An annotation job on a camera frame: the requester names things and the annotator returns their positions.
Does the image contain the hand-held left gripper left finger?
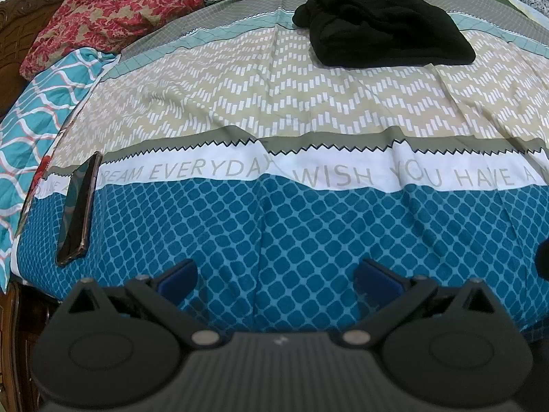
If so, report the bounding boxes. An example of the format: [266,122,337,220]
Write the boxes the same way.
[60,259,220,351]

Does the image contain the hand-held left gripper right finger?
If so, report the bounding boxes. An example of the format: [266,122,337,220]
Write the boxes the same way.
[342,259,501,350]

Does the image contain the black pants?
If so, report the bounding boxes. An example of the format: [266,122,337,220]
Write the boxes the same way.
[292,0,477,69]

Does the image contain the black smartphone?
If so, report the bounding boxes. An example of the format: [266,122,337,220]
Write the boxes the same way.
[56,151,104,266]

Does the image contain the patterned bed sheet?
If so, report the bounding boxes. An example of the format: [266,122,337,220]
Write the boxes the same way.
[11,0,549,344]

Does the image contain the teal white patterned blanket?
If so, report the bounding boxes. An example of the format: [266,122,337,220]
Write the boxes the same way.
[0,47,121,295]

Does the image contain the red floral blanket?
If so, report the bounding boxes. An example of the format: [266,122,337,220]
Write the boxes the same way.
[19,0,207,81]

